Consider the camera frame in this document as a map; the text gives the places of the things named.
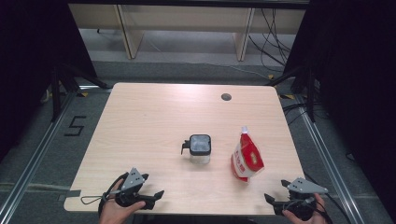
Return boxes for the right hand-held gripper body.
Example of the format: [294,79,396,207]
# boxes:
[281,176,330,221]

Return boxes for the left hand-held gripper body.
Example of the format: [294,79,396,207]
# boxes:
[115,167,146,208]

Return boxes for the red and white spouted pouch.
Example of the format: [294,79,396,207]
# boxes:
[230,125,265,183]

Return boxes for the glass jar with black lid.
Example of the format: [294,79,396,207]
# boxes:
[180,133,213,165]

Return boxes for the person's right hand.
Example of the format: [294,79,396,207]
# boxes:
[282,193,326,224]

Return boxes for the person's left hand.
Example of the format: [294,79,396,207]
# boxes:
[98,179,147,224]

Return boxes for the grey tape strip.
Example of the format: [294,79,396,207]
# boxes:
[59,189,82,202]

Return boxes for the black metal stand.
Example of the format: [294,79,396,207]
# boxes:
[49,63,112,123]
[265,65,317,123]

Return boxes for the dark curtain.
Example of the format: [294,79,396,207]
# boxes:
[283,0,396,216]
[0,0,98,162]

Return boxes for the pale wooden shelf unit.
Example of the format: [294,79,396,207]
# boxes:
[68,3,307,62]

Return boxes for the black wrist strap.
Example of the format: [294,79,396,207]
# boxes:
[97,172,129,218]

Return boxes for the long black floor cable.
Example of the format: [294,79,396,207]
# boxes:
[303,172,354,224]

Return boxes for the thin black cord loop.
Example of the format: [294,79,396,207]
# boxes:
[80,194,106,205]

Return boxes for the black floor cables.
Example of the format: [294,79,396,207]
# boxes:
[281,102,331,126]

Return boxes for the short aluminium floor rail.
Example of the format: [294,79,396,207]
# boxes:
[76,84,112,91]

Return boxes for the white floor cable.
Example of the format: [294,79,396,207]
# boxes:
[199,62,270,80]

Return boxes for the tangle of black cables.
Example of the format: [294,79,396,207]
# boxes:
[247,8,297,74]

